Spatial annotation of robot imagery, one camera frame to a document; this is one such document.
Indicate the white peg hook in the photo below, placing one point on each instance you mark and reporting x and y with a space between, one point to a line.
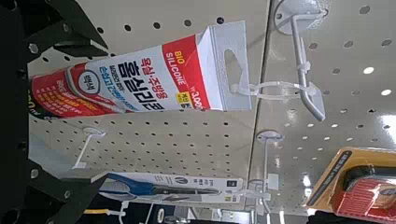
300 62
90 132
269 136

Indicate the beige pegboard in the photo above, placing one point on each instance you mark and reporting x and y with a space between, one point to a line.
174 143

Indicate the glossy beige pegboard panel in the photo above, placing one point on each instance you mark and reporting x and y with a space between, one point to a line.
342 93

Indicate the red white glue tube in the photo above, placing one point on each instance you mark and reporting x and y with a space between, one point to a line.
140 77

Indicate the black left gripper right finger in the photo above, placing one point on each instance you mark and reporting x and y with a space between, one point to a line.
62 25

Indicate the blue scissors in card package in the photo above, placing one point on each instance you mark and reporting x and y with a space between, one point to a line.
174 180

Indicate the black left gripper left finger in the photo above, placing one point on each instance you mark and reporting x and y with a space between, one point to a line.
53 199

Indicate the red tool in yellow package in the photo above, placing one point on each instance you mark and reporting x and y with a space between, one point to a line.
358 193

